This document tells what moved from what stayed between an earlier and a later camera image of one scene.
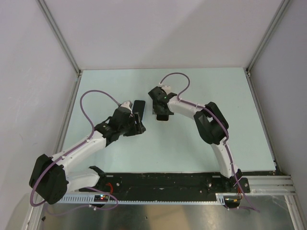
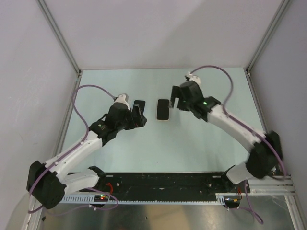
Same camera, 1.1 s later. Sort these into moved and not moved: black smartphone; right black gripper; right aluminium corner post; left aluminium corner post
Moved: right black gripper
Not moved: left aluminium corner post; right aluminium corner post; black smartphone
